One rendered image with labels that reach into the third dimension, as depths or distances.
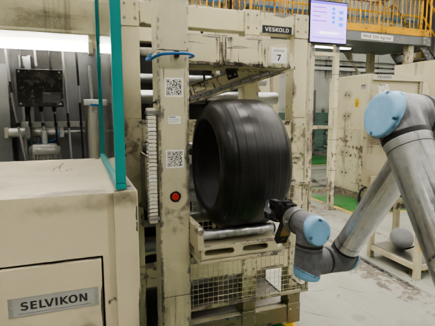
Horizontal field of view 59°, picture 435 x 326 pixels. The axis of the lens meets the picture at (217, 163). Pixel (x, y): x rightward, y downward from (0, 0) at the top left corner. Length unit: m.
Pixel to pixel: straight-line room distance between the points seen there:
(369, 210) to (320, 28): 4.45
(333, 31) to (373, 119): 4.67
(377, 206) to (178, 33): 0.98
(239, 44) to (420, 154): 1.22
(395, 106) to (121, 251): 0.69
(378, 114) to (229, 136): 0.66
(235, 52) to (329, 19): 3.77
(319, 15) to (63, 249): 5.10
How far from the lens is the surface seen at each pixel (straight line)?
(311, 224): 1.25
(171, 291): 1.74
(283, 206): 1.44
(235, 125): 1.51
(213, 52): 1.91
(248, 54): 1.98
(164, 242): 1.65
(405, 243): 3.93
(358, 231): 1.30
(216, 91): 2.04
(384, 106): 1.01
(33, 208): 0.73
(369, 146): 6.19
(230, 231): 1.64
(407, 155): 0.97
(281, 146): 1.54
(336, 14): 5.73
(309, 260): 1.30
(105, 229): 0.74
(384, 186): 1.21
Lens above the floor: 1.41
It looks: 8 degrees down
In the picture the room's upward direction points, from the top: straight up
